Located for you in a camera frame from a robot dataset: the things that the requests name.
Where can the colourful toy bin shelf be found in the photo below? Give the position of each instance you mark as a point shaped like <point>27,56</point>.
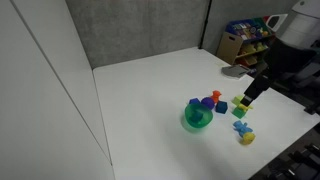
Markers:
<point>247,41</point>

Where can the black equipment frame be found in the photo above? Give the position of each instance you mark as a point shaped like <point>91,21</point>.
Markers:
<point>292,161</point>

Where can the white panel with black opening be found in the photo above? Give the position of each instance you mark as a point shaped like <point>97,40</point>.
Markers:
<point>275,21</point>

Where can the black partition post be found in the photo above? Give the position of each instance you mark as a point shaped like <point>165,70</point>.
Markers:
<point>205,24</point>

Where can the orange bear toy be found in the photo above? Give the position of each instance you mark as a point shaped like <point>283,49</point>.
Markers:
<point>216,96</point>

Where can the green translucent bowl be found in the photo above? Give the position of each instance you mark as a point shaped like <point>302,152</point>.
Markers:
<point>198,116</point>

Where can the dark blue cube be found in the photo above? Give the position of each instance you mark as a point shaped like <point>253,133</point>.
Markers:
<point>194,100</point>

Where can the yellow bear toy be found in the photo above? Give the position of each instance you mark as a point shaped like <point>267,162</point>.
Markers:
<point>248,137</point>

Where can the teal blue cube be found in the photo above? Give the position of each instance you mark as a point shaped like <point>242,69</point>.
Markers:
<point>221,107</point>

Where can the light green cube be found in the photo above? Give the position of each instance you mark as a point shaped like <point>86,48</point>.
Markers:
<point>238,99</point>

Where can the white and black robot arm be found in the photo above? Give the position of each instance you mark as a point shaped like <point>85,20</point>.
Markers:
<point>295,40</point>

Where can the purple bumpy ball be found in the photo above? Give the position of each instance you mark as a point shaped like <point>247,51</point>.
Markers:
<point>208,102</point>

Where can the small yellow toy piece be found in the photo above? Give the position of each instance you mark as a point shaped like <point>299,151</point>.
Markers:
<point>245,107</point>

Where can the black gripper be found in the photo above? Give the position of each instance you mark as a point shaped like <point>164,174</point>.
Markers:
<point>260,86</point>

